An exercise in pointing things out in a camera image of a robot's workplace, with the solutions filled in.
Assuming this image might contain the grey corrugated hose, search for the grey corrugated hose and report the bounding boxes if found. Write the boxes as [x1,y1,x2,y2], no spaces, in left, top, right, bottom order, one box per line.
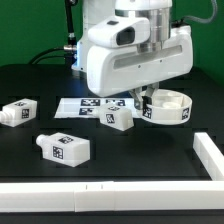
[178,0,219,25]

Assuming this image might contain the black cable pole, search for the black cable pole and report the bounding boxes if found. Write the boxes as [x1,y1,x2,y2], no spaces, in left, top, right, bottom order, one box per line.
[64,0,78,64]

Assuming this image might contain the white front fence rail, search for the white front fence rail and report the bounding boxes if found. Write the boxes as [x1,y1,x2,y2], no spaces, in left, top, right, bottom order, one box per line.
[0,181,224,212]

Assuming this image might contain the white paper marker sheet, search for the white paper marker sheet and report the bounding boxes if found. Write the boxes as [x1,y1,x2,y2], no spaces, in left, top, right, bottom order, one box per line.
[55,98,138,119]

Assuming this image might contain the white right fence rail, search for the white right fence rail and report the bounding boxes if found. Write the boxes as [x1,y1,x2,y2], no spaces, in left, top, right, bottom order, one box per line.
[193,132,224,181]

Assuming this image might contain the white round stool seat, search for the white round stool seat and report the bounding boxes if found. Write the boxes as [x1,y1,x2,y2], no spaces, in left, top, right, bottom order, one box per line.
[141,89,192,125]

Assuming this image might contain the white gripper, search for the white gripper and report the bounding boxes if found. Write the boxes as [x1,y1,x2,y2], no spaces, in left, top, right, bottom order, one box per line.
[87,16,193,110]

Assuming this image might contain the black floor cables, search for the black floor cables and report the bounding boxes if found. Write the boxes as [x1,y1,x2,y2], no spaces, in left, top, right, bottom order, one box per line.
[28,46,73,65]

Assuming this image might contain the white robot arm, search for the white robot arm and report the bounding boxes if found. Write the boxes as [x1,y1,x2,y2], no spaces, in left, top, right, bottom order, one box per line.
[72,0,193,110]

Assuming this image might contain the white fence rail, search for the white fence rail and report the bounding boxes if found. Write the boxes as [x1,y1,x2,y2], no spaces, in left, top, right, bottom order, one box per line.
[193,132,224,181]
[0,181,224,212]

